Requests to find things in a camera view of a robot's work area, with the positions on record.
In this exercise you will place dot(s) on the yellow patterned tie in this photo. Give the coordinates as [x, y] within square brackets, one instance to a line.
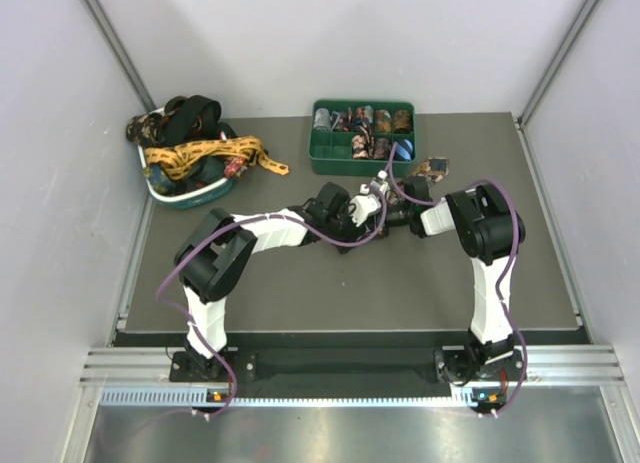
[177, 162]

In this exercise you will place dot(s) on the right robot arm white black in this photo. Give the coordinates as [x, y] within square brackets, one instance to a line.
[490, 232]

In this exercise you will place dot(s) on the brown floral tie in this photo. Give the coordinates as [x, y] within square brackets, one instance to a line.
[431, 170]

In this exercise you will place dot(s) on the dark brown rolled tie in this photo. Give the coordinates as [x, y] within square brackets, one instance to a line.
[402, 122]

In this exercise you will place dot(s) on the grey rolled tie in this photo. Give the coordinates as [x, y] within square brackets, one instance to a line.
[322, 120]

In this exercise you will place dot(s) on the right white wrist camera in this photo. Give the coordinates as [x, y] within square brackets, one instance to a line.
[381, 183]

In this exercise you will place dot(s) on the pink floral rolled tie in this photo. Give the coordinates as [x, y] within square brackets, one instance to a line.
[361, 146]

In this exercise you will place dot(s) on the brown pink rolled tie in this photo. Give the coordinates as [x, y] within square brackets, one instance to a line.
[381, 148]

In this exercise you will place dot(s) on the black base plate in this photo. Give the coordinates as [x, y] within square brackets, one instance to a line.
[342, 365]

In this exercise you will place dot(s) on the blue striped rolled tie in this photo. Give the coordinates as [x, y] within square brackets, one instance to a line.
[404, 150]

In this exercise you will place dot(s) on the aluminium front rail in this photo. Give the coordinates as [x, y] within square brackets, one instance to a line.
[548, 366]

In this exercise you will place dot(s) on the grey slotted cable duct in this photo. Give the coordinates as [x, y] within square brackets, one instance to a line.
[202, 397]

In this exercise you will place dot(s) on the teal floral rolled tie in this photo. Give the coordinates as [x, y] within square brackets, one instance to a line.
[363, 118]

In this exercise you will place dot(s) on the dark red rolled tie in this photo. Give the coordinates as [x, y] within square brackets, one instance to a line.
[341, 120]

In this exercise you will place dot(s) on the black tie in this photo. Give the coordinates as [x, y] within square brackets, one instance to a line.
[192, 119]

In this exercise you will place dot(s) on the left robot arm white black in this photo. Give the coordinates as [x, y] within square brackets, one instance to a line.
[212, 260]

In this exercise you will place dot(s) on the red patterned tie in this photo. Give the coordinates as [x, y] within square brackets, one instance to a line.
[235, 167]

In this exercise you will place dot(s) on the green patterned tie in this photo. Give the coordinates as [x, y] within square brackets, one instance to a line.
[158, 180]

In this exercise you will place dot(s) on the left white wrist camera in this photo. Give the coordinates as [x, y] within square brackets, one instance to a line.
[365, 204]

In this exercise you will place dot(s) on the green compartment tray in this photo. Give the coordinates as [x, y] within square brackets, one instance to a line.
[330, 152]

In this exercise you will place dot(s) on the white teal basket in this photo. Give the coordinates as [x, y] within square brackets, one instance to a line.
[204, 183]

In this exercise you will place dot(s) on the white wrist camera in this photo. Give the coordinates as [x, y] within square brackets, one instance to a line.
[381, 183]
[365, 204]

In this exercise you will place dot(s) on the dark floral tie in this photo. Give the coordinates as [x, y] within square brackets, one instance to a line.
[144, 130]

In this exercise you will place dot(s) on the right aluminium frame post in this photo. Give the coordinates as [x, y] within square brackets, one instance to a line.
[585, 12]

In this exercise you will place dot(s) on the left aluminium frame post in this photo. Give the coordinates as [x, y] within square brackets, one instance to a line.
[104, 25]

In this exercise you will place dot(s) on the aluminium frame post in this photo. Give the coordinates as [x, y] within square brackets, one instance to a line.
[104, 25]
[585, 12]

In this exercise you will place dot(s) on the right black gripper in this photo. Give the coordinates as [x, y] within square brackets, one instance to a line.
[386, 230]

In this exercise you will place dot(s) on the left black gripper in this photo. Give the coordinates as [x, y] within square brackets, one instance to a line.
[349, 236]

